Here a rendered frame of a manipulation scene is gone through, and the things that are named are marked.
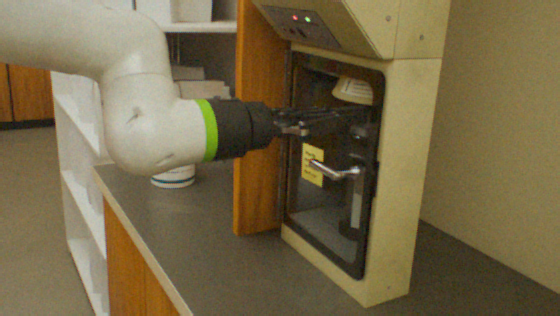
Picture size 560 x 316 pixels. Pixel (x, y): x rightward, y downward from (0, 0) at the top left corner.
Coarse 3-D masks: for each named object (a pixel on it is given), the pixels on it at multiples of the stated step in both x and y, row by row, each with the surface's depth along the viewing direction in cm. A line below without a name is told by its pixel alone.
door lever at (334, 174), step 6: (312, 162) 97; (318, 162) 96; (318, 168) 95; (324, 168) 93; (330, 168) 93; (354, 168) 93; (324, 174) 94; (330, 174) 92; (336, 174) 91; (342, 174) 92; (348, 174) 92; (354, 174) 93
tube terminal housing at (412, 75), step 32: (416, 0) 82; (448, 0) 86; (416, 32) 84; (384, 64) 86; (416, 64) 86; (416, 96) 89; (384, 128) 87; (416, 128) 91; (384, 160) 89; (416, 160) 93; (384, 192) 92; (416, 192) 96; (384, 224) 94; (416, 224) 99; (320, 256) 110; (384, 256) 97; (352, 288) 101; (384, 288) 100
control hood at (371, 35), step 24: (264, 0) 97; (288, 0) 89; (312, 0) 82; (336, 0) 76; (360, 0) 77; (384, 0) 79; (336, 24) 83; (360, 24) 78; (384, 24) 80; (336, 48) 91; (360, 48) 84; (384, 48) 82
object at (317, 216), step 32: (320, 64) 99; (352, 64) 91; (320, 96) 101; (352, 96) 92; (352, 128) 93; (288, 160) 114; (352, 160) 94; (288, 192) 116; (320, 192) 105; (352, 192) 95; (288, 224) 118; (320, 224) 106; (352, 224) 96; (352, 256) 98
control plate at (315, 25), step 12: (276, 12) 97; (288, 12) 93; (300, 12) 89; (312, 12) 86; (276, 24) 103; (288, 24) 98; (300, 24) 94; (312, 24) 90; (324, 24) 86; (288, 36) 103; (300, 36) 99; (312, 36) 94
